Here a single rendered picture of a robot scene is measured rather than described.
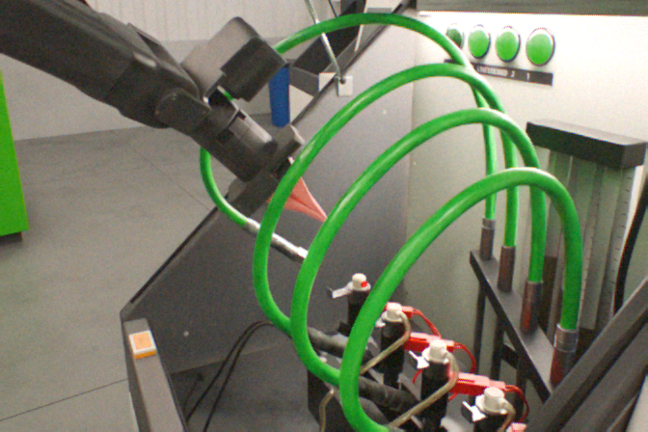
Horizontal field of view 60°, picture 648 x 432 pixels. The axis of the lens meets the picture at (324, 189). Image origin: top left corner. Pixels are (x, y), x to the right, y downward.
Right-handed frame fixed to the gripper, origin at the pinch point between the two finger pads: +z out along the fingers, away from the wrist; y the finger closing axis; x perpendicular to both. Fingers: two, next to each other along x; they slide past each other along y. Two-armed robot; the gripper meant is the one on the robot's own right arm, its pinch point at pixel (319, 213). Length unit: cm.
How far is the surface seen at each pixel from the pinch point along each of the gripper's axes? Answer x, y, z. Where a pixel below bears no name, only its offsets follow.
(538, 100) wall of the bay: 10.3, 29.7, 15.3
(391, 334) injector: -7.3, -3.7, 13.1
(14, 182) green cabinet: 296, -152, -42
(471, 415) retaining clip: -22.9, -1.0, 13.6
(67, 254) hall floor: 274, -159, 7
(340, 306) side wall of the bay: 35.4, -16.0, 30.2
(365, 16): 8.0, 20.1, -10.0
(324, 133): -9.2, 7.3, -8.7
